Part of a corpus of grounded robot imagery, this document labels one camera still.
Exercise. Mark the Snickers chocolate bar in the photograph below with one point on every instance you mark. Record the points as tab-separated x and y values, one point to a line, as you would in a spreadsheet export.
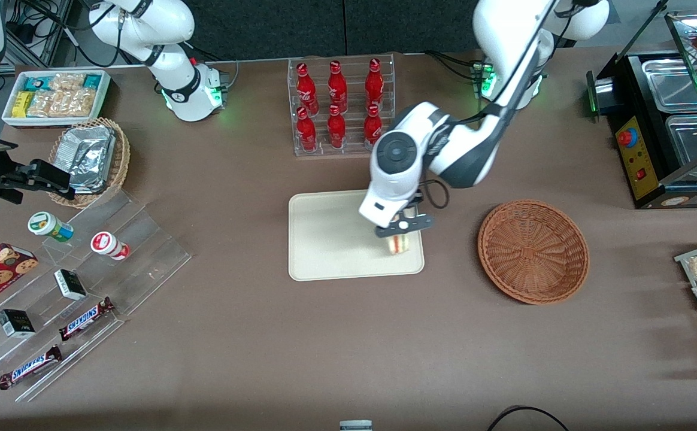
30	367
85	319

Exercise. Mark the brown round wicker basket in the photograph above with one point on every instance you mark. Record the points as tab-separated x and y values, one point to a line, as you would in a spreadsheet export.
531	251

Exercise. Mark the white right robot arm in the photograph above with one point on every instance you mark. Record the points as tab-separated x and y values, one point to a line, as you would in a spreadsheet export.
190	96

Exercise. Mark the teal snack packet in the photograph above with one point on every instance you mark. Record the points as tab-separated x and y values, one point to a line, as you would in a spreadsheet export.
92	81
37	82

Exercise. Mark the clear acrylic stepped stand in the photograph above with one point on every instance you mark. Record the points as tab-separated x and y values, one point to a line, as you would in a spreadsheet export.
145	251

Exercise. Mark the triangle sandwich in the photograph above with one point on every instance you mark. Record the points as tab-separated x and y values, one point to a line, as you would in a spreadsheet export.
399	245

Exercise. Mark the white rectangular snack bin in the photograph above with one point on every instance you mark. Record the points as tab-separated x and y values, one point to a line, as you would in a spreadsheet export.
104	90

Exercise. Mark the light tan wicker basket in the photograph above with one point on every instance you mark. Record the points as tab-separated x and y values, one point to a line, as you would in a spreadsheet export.
122	161

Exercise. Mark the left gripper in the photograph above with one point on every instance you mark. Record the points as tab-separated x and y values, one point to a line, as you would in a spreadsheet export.
418	199

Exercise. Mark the red cola bottle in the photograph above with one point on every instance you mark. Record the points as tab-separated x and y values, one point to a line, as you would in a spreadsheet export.
306	133
306	90
372	126
336	130
374	84
337	87

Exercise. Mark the red lid yogurt cup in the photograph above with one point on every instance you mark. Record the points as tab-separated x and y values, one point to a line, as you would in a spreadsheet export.
106	244

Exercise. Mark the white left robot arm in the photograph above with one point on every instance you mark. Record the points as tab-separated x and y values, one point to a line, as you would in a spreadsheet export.
504	36

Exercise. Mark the cream plastic serving tray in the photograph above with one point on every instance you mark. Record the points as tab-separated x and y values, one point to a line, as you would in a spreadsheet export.
330	239

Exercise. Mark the clear bag of crackers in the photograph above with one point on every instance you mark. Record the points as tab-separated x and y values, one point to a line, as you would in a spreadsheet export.
67	82
46	103
80	103

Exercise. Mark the yellow snack packet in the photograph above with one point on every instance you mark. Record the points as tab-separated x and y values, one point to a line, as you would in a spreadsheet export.
23	104

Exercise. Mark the small black box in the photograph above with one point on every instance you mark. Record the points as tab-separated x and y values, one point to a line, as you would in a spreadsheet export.
16	323
70	285

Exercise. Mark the clear acrylic bottle rack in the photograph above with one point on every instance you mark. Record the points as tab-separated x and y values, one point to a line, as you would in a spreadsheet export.
351	149

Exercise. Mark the green lid yogurt cup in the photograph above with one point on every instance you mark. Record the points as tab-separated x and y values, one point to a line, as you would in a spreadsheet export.
46	224

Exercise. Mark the black hot food display case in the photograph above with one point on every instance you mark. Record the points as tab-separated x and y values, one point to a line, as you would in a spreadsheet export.
630	161

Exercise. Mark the silver foil packet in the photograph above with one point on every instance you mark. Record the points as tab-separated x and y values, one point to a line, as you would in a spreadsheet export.
88	155

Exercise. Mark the small grey device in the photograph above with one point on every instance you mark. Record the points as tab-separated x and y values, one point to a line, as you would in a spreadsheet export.
355	425

